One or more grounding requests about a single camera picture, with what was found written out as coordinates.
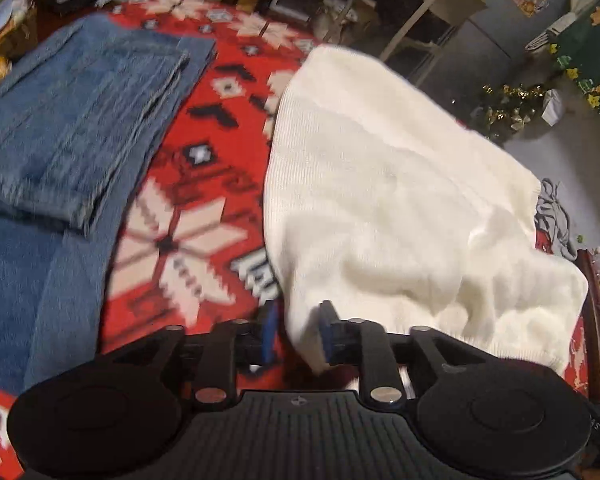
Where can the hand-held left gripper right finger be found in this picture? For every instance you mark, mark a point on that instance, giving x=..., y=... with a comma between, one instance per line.
x=328, y=340

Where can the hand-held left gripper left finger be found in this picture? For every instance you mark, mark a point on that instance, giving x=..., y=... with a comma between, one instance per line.
x=269, y=335

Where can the white knit sweater vest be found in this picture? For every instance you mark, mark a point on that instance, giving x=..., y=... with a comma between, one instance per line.
x=380, y=185

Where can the red patterned blanket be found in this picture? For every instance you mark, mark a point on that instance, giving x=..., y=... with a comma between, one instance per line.
x=190, y=125

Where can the grey crumpled garment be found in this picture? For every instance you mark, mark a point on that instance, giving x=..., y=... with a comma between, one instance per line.
x=555, y=220

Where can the folded blue jeans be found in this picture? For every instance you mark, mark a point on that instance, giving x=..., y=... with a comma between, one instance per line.
x=70, y=125

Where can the small Christmas tree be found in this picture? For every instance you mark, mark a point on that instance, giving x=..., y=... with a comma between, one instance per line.
x=510, y=107

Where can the white tote bag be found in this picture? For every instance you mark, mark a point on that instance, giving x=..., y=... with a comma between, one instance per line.
x=335, y=22

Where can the white paper card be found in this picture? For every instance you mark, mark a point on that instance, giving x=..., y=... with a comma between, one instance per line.
x=552, y=107

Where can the beige chair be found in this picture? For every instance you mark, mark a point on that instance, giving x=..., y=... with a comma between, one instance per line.
x=445, y=5

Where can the grey refrigerator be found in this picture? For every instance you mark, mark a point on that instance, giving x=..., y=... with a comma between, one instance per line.
x=500, y=20

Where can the green Christmas printed mat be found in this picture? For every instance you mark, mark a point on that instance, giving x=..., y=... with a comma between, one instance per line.
x=595, y=60

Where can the white curtain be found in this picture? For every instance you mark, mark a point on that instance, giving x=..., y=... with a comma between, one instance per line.
x=580, y=0

